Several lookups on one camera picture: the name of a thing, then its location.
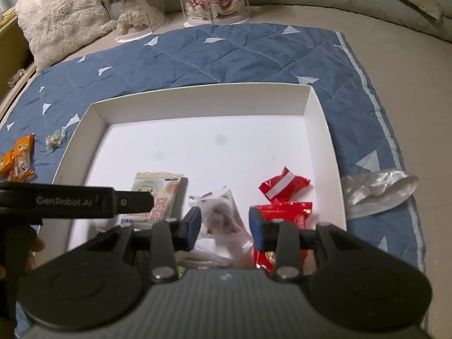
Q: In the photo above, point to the clear plastic bag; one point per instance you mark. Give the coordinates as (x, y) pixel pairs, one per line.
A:
(378, 190)

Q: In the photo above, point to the large red snack packet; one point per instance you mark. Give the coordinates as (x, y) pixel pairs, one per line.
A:
(289, 215)

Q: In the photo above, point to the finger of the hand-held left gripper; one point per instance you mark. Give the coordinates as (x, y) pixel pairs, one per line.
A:
(136, 203)

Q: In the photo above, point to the clear packet with brown snack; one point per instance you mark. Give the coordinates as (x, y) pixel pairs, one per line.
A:
(220, 215)

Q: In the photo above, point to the white doll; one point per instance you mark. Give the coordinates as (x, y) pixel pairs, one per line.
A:
(130, 10)

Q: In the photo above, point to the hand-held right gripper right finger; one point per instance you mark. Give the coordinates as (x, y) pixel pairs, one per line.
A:
(257, 229)

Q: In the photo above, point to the wooden shelf unit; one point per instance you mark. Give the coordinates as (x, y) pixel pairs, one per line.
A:
(12, 63)

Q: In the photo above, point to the orange biscuit packet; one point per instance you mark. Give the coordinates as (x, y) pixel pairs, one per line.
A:
(23, 157)
(7, 160)

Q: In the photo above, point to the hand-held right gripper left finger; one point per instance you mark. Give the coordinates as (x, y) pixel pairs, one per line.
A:
(194, 227)

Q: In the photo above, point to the person's left hand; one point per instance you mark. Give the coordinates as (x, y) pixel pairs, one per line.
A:
(37, 245)

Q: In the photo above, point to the small red snack packet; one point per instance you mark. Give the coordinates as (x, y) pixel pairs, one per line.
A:
(284, 183)

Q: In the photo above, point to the blue quilted mat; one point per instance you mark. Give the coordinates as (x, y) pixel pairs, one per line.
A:
(219, 56)

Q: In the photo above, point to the white fluffy pillow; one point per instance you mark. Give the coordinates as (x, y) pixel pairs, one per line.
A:
(60, 14)

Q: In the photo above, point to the white cardboard box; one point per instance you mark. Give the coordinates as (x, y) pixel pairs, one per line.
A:
(212, 137)

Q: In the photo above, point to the small green wrapped candy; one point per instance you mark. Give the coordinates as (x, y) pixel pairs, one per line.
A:
(55, 140)

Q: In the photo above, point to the clear case with white doll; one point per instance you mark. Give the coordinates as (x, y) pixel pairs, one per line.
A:
(134, 3)

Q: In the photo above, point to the cream snack packet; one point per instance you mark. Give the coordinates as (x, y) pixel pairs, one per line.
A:
(159, 190)

